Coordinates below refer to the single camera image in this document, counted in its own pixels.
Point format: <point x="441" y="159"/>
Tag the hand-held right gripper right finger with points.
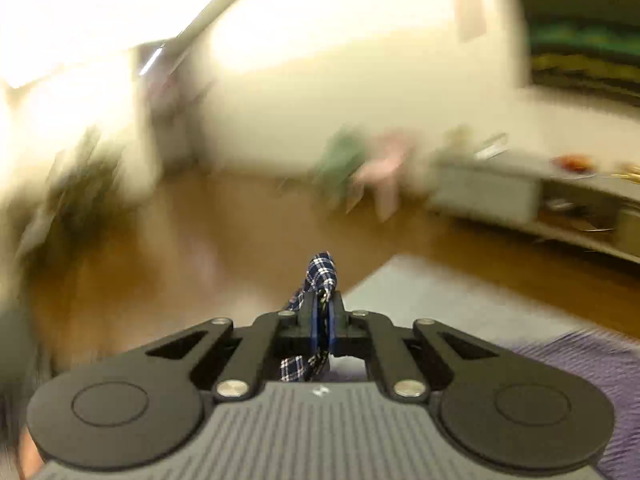
<point x="333" y="321"/>

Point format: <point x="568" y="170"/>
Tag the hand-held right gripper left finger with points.
<point x="312" y="321"/>

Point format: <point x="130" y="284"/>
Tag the blue plaid shirt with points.
<point x="320" y="267"/>

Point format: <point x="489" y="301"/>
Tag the green plastic chair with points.
<point x="340" y="165"/>

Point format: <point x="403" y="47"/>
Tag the pink plastic chair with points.
<point x="382" y="170"/>

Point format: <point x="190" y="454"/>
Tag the long grey sideboard cabinet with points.
<point x="500" y="190"/>

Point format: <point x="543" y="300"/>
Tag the white power strip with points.
<point x="491" y="146"/>

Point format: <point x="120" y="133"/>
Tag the red plate of fruit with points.
<point x="575" y="164"/>

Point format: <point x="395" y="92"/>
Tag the wall-mounted television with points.
<point x="580" y="30"/>

